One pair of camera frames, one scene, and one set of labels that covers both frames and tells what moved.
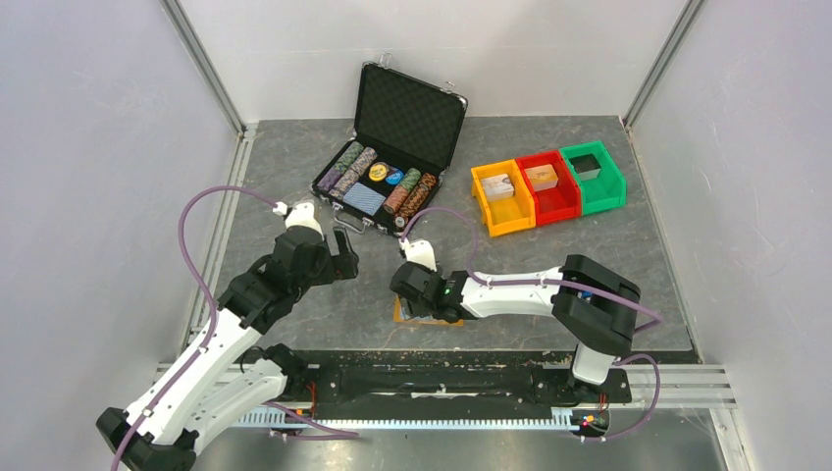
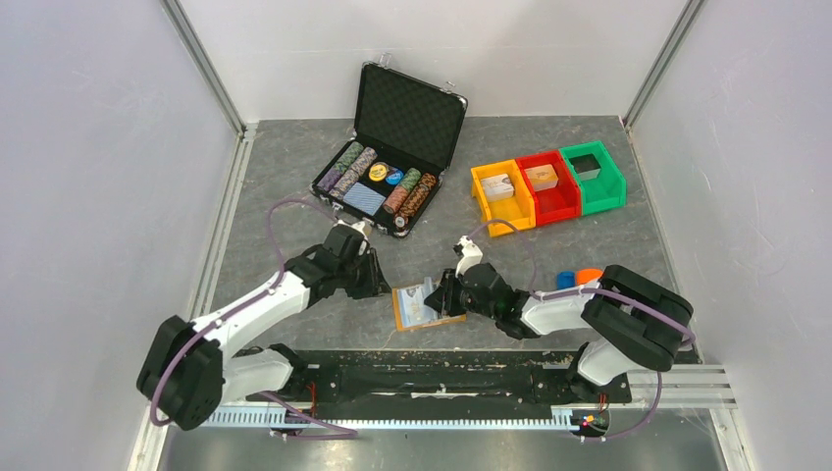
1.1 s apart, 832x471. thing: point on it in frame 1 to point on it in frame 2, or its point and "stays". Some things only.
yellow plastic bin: x=504 y=198 stays
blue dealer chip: x=394 y=179 stays
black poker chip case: x=406 y=134 stays
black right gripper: x=417 y=309 to x=444 y=299
